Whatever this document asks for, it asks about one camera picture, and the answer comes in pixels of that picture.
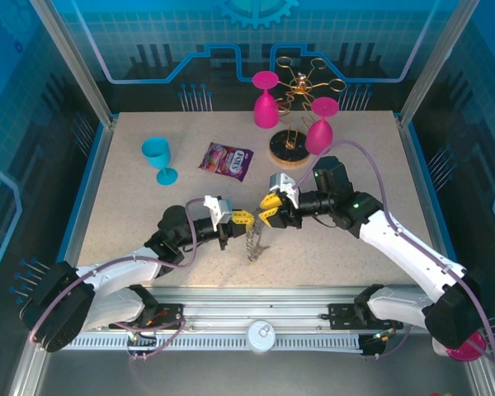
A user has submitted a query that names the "metal keyring chain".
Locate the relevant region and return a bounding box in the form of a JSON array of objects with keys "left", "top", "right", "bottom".
[{"left": 244, "top": 208, "right": 272, "bottom": 264}]

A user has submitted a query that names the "pink plastic goblet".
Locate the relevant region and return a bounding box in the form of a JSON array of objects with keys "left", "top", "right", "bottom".
[
  {"left": 304, "top": 97, "right": 340, "bottom": 156},
  {"left": 251, "top": 69, "right": 280, "bottom": 130}
]

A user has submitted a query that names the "purple candy bag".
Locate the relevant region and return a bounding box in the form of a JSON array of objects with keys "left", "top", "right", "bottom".
[{"left": 197, "top": 142, "right": 255, "bottom": 182}]

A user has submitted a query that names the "blue plastic goblet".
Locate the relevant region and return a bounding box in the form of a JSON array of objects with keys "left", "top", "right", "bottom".
[{"left": 141, "top": 135, "right": 179, "bottom": 186}]

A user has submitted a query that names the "white round can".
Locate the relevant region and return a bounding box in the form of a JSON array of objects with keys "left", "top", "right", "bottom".
[{"left": 246, "top": 319, "right": 276, "bottom": 355}]

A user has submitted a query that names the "pink plastic cup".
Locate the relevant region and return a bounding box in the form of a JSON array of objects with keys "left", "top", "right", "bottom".
[{"left": 444, "top": 333, "right": 486, "bottom": 364}]

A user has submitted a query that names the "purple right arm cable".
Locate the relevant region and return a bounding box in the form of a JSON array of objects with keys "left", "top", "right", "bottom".
[{"left": 296, "top": 140, "right": 495, "bottom": 364}]

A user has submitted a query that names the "gold wire glass rack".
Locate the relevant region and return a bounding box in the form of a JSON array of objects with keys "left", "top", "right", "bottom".
[{"left": 269, "top": 55, "right": 347, "bottom": 169}]

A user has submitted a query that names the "wide aluminium base rail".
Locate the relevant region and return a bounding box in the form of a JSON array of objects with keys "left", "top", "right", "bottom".
[{"left": 82, "top": 286, "right": 436, "bottom": 337}]

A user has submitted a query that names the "aluminium side rail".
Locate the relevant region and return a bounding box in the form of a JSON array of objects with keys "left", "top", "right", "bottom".
[
  {"left": 14, "top": 117, "right": 117, "bottom": 396},
  {"left": 395, "top": 115, "right": 495, "bottom": 396}
]

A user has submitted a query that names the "white slotted cable duct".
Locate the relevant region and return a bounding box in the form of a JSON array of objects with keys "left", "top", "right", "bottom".
[{"left": 72, "top": 334, "right": 366, "bottom": 352}]

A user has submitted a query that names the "aluminium frame post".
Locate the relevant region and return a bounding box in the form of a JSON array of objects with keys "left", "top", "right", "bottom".
[
  {"left": 28, "top": 0, "right": 119, "bottom": 127},
  {"left": 398, "top": 0, "right": 474, "bottom": 128}
]

